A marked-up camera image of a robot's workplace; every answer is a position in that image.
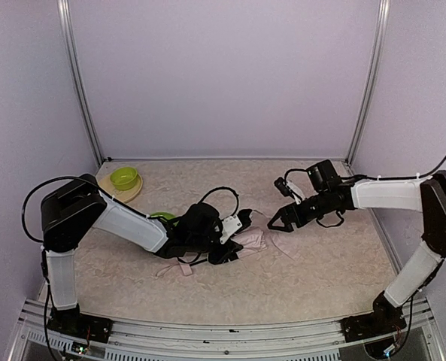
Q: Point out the right aluminium corner post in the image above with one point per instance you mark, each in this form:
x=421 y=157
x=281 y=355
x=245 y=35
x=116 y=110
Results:
x=371 y=80

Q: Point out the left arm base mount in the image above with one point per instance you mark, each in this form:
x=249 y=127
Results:
x=83 y=326

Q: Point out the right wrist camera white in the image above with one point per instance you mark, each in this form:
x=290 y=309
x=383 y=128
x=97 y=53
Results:
x=288 y=189

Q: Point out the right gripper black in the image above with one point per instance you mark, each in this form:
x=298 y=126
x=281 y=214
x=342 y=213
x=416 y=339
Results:
x=292 y=214

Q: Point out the green bowl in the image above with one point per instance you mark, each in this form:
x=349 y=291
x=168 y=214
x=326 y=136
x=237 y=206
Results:
x=124 y=178

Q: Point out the beige plate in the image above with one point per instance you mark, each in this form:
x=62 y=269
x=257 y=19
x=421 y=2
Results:
x=124 y=196

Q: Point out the left aluminium corner post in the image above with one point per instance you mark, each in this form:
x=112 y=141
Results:
x=77 y=79

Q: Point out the pink and black umbrella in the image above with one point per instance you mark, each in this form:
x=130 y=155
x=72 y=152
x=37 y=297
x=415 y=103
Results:
x=256 y=238

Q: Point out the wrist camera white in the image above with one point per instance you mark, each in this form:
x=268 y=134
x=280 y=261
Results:
x=288 y=189
x=236 y=223

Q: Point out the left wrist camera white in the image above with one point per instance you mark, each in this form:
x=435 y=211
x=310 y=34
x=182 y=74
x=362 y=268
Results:
x=236 y=223

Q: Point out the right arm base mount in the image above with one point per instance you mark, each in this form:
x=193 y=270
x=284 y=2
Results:
x=357 y=328

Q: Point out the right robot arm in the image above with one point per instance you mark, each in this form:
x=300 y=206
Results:
x=423 y=194

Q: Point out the green plate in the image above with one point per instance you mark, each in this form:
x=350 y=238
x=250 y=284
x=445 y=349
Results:
x=165 y=217

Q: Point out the aluminium corner post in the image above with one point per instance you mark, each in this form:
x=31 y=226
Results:
x=371 y=80
x=77 y=79

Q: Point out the front aluminium rail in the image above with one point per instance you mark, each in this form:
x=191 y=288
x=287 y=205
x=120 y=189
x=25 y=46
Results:
x=130 y=338

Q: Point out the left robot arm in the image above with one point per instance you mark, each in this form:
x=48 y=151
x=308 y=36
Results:
x=68 y=213

